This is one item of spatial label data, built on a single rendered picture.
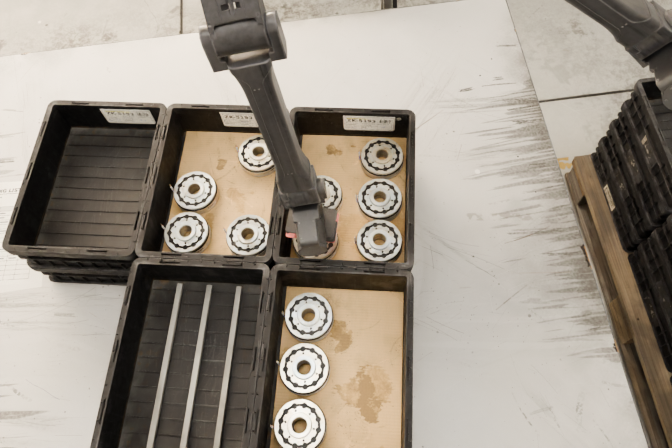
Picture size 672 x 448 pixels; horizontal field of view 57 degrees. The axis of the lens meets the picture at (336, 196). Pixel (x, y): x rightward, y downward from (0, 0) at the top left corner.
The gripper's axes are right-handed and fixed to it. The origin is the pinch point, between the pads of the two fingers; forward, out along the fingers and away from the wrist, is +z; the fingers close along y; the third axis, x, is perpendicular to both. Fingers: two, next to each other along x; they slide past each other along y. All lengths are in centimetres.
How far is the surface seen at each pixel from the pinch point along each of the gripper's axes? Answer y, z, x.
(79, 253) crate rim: -49, -6, -13
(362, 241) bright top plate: 10.8, 1.0, 0.3
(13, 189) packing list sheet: -86, 18, 9
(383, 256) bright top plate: 15.8, 1.0, -2.6
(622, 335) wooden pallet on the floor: 97, 82, 7
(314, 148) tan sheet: -4.6, 5.1, 24.5
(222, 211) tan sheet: -23.6, 4.3, 4.6
